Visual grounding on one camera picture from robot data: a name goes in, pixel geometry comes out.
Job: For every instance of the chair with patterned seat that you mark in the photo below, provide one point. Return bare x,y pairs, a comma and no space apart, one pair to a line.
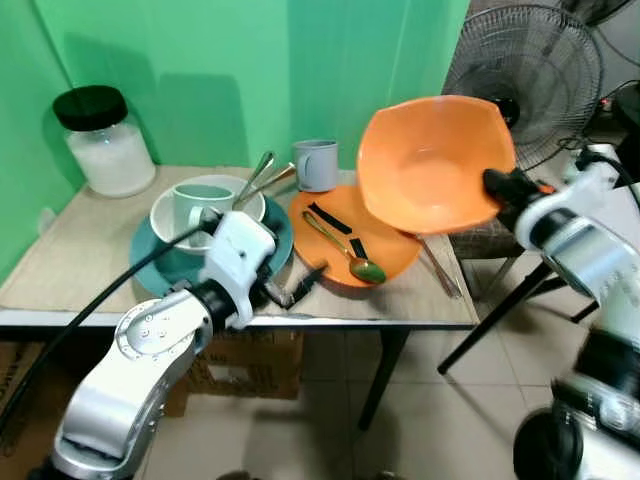
485,240

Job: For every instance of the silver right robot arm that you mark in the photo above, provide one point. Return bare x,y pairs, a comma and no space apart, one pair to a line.
600,270

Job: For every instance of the grey mug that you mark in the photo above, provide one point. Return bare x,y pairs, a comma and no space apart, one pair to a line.
316,168

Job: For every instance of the teal plate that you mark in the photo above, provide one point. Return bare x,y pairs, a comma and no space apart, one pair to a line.
160,265

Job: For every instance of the glass jar with black lid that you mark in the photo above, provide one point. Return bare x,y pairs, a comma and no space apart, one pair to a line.
108,160

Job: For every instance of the silver spoon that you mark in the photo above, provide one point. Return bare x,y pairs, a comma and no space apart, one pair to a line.
259,170
275,178

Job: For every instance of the white bowl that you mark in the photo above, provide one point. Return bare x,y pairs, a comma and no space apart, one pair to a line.
160,222

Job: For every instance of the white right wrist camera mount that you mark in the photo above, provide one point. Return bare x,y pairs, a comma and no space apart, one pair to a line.
590,180

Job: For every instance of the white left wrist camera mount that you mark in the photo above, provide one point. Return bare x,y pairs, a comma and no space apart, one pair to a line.
238,255

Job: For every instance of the brown cardboard box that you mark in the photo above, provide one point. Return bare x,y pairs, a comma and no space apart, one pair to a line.
245,365

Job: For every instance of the orange square bowl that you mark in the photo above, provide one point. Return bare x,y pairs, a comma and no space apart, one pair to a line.
430,165

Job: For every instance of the grey standing fan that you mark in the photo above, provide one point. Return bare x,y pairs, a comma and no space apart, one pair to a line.
550,60

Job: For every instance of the orange plate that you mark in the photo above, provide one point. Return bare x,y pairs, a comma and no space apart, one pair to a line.
385,252

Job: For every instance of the pale green mug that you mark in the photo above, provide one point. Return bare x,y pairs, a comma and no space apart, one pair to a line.
192,205

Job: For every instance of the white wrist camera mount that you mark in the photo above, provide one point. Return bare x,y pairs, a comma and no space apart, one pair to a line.
238,255
590,180

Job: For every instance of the gold spoon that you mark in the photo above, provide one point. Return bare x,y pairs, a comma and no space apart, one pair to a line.
367,269

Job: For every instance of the black table leg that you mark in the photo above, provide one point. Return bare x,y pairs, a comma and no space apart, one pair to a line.
382,375

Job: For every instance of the black slanted metal leg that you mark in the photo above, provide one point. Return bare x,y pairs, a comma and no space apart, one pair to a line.
490,325

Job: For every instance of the short black strip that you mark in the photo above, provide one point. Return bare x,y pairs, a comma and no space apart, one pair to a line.
358,249

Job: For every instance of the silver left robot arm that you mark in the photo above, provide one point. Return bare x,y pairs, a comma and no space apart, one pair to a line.
130,370

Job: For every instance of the long black strip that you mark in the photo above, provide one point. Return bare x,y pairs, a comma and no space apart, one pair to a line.
329,217

